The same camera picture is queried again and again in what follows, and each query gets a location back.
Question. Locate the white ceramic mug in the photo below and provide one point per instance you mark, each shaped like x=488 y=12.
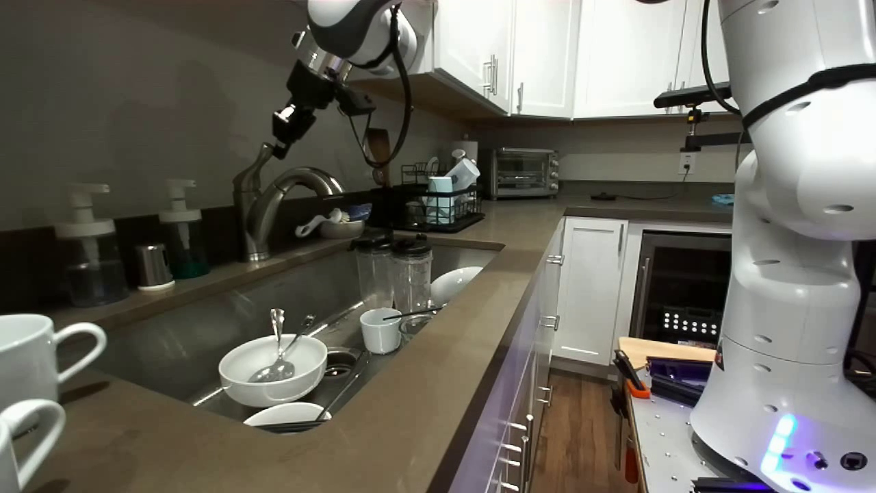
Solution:
x=28 y=353
x=14 y=449

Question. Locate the clear drinking glass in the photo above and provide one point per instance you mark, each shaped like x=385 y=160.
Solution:
x=411 y=276

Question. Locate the chrome curved faucet spout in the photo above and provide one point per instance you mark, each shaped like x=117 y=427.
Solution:
x=292 y=180

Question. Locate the dark purple box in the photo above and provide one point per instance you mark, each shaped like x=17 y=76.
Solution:
x=680 y=380

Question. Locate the long thin utensil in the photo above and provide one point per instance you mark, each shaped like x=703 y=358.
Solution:
x=414 y=314

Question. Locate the teal cup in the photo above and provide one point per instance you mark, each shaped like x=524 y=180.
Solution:
x=439 y=195

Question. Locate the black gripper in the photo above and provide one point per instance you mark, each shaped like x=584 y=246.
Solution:
x=303 y=93

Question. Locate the black wine cooler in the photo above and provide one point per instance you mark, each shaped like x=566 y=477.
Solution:
x=680 y=288

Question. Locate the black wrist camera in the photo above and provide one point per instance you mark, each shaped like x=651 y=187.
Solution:
x=354 y=101

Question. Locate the white lower cabinet door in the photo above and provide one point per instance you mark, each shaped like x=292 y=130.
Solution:
x=592 y=288

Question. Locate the white upper cabinets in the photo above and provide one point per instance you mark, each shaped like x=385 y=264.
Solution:
x=548 y=57

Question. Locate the shallow white dish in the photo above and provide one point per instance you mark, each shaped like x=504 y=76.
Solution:
x=289 y=416

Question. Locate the wooden paddle utensil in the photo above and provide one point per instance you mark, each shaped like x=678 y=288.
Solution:
x=380 y=153

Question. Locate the clear blender bottle black lid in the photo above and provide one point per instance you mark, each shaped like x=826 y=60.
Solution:
x=370 y=271

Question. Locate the metal spoon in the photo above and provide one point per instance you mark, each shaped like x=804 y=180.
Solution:
x=276 y=353

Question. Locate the large white bowl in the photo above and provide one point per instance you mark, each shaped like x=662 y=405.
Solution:
x=276 y=387

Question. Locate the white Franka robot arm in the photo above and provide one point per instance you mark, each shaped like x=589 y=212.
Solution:
x=804 y=276

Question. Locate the stainless steel sink basin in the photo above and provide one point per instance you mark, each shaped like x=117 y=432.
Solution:
x=209 y=320

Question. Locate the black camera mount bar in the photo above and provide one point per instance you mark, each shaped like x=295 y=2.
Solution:
x=688 y=95

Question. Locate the silver toaster oven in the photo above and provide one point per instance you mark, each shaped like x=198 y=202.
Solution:
x=524 y=173

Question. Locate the small white cup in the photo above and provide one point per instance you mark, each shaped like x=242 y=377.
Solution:
x=380 y=332

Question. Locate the wooden board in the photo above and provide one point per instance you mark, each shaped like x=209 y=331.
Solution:
x=667 y=349

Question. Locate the under counter drawer fronts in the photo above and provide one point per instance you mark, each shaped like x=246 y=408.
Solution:
x=511 y=413

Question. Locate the white plate on counter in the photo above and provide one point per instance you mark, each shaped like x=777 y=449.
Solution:
x=456 y=283

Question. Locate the white pump soap dispenser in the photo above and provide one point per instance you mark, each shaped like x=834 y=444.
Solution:
x=181 y=235
x=87 y=249

